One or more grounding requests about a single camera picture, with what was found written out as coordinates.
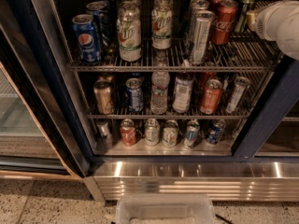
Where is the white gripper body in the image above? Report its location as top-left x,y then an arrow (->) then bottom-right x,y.
255,0 -> 299,41

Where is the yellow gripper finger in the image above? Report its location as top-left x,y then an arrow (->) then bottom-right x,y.
246,7 -> 263,32

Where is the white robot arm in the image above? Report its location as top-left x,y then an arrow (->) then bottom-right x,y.
246,0 -> 299,60

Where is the front green can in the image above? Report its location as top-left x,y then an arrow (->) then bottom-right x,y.
235,0 -> 255,33

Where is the front red Coca-Cola can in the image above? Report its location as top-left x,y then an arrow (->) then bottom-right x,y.
211,0 -> 238,45

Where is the front silver slim can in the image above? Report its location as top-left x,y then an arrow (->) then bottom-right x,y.
189,10 -> 215,65

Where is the silver slim can middle shelf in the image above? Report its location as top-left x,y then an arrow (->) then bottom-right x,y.
226,77 -> 250,114

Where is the red can middle shelf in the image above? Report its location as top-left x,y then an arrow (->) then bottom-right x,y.
200,79 -> 222,115

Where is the red can shelf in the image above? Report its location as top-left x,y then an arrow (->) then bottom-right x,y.
120,119 -> 136,147
200,79 -> 222,115

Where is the front right 7UP can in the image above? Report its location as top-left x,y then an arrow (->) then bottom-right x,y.
151,5 -> 173,49

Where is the stainless steel fridge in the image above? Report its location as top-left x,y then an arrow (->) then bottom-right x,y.
24,0 -> 299,203

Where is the front left 7UP can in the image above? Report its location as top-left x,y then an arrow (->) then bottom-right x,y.
117,2 -> 141,62

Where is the blue Pepsi can bottom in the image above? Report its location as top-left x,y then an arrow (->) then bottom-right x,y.
206,119 -> 225,145

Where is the silver blue can bottom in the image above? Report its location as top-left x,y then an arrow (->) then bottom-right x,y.
183,119 -> 200,148

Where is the blue can middle shelf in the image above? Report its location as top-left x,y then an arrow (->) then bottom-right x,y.
126,78 -> 144,113

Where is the white 7UP can bottom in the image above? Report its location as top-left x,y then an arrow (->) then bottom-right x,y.
163,119 -> 178,147

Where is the white can bottom shelf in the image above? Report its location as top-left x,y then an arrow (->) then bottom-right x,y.
144,119 -> 160,146

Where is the gold can middle shelf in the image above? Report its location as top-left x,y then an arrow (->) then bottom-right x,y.
93,80 -> 114,115

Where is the front blue Pepsi can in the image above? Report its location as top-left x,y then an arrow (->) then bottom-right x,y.
72,14 -> 101,63

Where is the red can bottom shelf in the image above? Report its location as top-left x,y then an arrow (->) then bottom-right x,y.
120,119 -> 136,147

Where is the silver can bottom left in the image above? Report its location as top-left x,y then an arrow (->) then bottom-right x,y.
96,119 -> 113,147

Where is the open glass fridge door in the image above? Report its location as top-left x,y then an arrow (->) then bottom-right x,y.
0,0 -> 92,179

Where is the labelled dark bottle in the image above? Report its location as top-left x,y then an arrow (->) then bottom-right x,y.
172,72 -> 194,113

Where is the clear water bottle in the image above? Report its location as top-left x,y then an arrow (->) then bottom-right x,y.
150,49 -> 171,116

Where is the clear plastic bin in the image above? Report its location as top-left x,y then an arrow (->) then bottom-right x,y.
116,194 -> 216,224

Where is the top wire shelf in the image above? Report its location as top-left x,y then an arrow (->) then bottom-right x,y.
68,0 -> 299,73

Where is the wire shelf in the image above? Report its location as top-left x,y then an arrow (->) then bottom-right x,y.
68,0 -> 299,73
85,105 -> 249,119

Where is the middle wire shelf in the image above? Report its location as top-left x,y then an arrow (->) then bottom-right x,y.
85,105 -> 249,119

